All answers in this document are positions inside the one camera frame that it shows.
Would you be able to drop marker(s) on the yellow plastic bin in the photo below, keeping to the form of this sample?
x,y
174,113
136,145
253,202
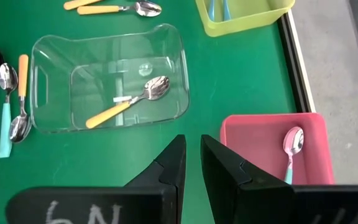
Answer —
x,y
244,26

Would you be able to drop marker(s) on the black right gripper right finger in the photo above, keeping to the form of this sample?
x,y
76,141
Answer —
x,y
259,205

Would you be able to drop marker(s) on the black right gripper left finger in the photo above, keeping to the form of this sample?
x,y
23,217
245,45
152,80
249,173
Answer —
x,y
104,205

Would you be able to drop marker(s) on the pink plastic bin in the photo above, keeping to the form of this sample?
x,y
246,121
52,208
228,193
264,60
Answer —
x,y
253,146

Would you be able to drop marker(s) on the clear plastic bin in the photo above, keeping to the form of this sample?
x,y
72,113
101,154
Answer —
x,y
57,56

